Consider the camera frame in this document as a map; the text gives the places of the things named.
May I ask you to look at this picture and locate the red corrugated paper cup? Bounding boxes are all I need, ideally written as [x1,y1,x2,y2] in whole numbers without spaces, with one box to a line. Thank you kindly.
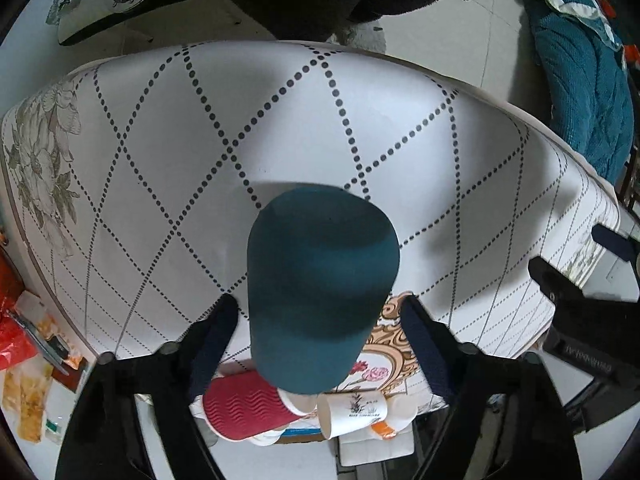
[202,370,312,444]

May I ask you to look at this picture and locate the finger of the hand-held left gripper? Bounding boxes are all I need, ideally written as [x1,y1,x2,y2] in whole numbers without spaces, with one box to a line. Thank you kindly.
[528,256,590,312]
[591,225,640,272]

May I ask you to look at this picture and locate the white dotted floral tablecloth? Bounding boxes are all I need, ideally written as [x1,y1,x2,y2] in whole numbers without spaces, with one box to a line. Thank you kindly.
[0,40,623,411]

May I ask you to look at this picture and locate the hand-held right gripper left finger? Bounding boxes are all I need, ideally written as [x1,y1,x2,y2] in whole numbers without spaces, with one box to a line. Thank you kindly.
[55,294,241,480]

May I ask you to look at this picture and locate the pen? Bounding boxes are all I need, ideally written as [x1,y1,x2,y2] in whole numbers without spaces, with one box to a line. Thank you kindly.
[5,310,70,372]

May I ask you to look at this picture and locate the teal cup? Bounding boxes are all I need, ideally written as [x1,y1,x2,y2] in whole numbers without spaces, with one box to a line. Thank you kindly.
[246,185,401,395]

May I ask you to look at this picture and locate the teal quilted blanket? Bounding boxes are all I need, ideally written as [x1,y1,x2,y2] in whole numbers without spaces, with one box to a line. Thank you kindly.
[520,0,637,186]

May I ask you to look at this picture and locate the white board with black edge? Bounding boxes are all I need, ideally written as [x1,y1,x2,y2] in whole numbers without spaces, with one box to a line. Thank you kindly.
[55,0,277,49]

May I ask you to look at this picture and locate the plain white paper cup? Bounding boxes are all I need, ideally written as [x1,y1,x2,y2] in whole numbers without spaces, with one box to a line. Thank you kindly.
[386,395,419,433]

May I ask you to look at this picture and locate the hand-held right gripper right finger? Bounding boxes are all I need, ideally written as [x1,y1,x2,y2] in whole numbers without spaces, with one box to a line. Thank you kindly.
[400,296,583,480]

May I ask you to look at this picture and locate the red plastic bag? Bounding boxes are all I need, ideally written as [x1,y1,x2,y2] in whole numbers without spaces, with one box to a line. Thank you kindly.
[0,250,40,372]

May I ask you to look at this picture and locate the white floral paper cup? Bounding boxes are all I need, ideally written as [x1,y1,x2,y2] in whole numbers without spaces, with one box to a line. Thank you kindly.
[317,390,392,440]

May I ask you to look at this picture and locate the yellow snack packet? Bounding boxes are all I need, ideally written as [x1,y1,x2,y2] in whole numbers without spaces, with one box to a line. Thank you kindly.
[2,360,55,444]

